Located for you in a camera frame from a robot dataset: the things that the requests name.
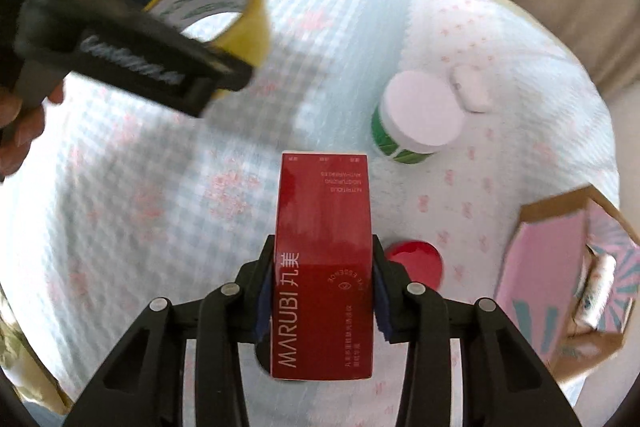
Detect red rectangular box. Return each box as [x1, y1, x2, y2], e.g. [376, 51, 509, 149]
[270, 151, 376, 382]

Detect pink cardboard box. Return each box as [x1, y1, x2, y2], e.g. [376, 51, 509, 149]
[492, 186, 640, 383]

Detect white tube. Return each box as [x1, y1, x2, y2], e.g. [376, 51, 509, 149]
[575, 252, 618, 333]

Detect person's left hand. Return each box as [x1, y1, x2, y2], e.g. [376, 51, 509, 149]
[0, 82, 66, 180]

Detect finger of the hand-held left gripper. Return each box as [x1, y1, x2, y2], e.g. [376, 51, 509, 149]
[14, 0, 253, 118]

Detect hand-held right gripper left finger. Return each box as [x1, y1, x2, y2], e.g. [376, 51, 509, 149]
[64, 234, 276, 427]

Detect white lidded green jar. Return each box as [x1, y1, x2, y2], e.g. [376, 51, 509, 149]
[371, 71, 466, 165]

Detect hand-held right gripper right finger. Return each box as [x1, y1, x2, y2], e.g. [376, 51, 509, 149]
[371, 234, 583, 427]

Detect yellow tape roll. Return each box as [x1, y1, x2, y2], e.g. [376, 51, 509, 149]
[142, 0, 273, 100]

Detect red round lid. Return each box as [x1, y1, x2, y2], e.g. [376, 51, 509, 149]
[386, 241, 444, 292]

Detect checkered floral blanket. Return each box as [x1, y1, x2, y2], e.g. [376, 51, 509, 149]
[0, 0, 623, 427]

